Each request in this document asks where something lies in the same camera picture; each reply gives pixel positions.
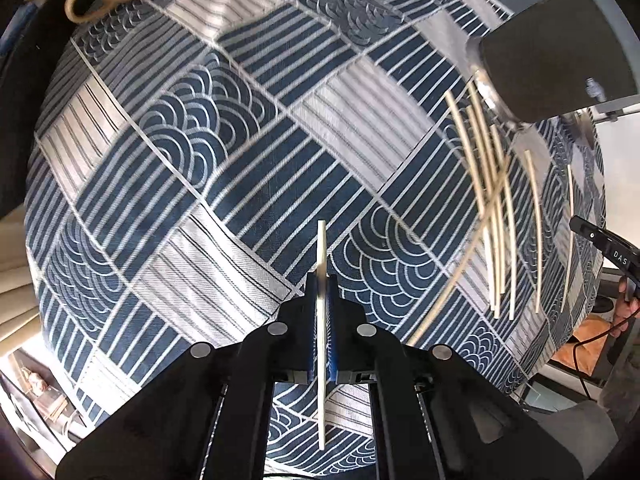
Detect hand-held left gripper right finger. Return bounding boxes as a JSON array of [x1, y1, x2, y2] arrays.
[[326, 280, 586, 480]]

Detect brown wooden board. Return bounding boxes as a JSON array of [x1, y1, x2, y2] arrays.
[[552, 320, 619, 379]]

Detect grey chair seat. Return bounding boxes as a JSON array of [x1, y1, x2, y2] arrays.
[[524, 399, 622, 467]]

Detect blue white patterned tablecloth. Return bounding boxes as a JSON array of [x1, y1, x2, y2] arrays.
[[22, 0, 608, 476]]

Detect pale wooden chopstick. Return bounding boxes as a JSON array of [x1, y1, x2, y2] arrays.
[[316, 219, 329, 452]]

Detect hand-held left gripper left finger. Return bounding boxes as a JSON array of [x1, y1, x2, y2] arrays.
[[55, 272, 321, 480]]

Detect black cylindrical utensil holder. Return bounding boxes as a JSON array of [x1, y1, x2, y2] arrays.
[[465, 0, 636, 128]]

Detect beige ribbed cushion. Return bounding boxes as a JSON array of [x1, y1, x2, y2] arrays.
[[0, 210, 45, 356]]

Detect white metal rod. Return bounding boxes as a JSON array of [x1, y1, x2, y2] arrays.
[[580, 94, 640, 123]]

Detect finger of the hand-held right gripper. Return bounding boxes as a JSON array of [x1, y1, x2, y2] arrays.
[[570, 215, 613, 257]]

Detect pile of wooden chopsticks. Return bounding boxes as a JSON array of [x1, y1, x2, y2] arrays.
[[407, 91, 576, 348]]

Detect black cable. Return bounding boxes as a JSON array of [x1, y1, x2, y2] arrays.
[[572, 325, 619, 397]]

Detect person's right hand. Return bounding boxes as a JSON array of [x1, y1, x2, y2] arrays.
[[617, 279, 640, 319]]

